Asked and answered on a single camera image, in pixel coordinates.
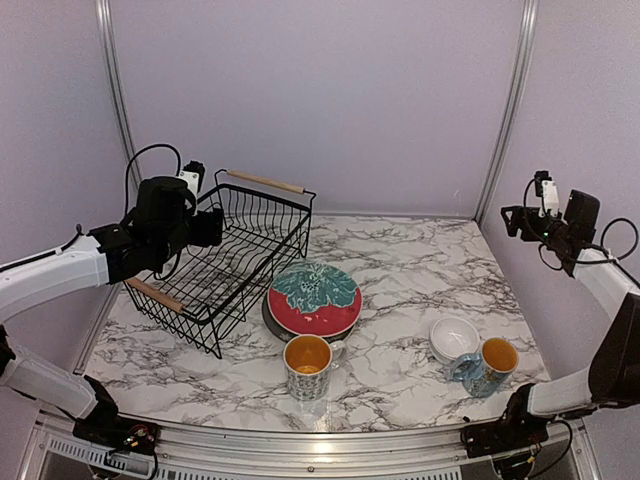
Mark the black wire dish rack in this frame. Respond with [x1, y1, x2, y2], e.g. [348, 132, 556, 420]
[124, 169, 316, 357]

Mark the red teal floral plate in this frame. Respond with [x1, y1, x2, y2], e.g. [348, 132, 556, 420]
[266, 261, 363, 338]

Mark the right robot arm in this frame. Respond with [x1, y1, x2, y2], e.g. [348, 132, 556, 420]
[495, 180, 639, 448]

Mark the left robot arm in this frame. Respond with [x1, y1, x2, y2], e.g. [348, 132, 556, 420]
[1, 172, 223, 445]

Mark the grey reindeer plate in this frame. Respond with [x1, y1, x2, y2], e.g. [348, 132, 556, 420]
[261, 297, 355, 343]

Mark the white bowl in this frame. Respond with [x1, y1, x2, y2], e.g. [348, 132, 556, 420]
[429, 317, 480, 365]

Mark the blue mug yellow inside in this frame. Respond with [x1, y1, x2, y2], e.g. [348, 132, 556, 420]
[448, 338, 519, 398]

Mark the patterned mug yellow inside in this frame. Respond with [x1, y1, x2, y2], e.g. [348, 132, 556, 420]
[283, 334, 347, 401]

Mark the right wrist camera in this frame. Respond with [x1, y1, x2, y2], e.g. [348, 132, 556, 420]
[534, 170, 561, 219]

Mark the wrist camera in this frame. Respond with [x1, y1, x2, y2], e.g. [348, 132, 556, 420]
[178, 160, 206, 196]
[534, 170, 561, 219]

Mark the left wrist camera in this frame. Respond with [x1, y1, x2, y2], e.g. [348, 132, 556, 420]
[178, 160, 206, 196]

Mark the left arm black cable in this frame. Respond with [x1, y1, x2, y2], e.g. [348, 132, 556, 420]
[123, 143, 182, 216]

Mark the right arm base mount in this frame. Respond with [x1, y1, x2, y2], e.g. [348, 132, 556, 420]
[460, 419, 549, 458]

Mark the right aluminium frame post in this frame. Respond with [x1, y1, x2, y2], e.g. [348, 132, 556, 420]
[473, 0, 539, 225]

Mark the aluminium frame post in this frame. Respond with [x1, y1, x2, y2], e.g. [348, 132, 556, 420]
[473, 0, 539, 225]
[95, 0, 135, 160]

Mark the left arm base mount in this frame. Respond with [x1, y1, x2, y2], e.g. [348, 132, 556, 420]
[73, 417, 160, 456]

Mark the front aluminium rail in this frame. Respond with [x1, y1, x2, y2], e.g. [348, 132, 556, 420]
[14, 409, 601, 480]

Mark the left aluminium frame post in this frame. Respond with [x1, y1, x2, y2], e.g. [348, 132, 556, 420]
[95, 0, 135, 160]

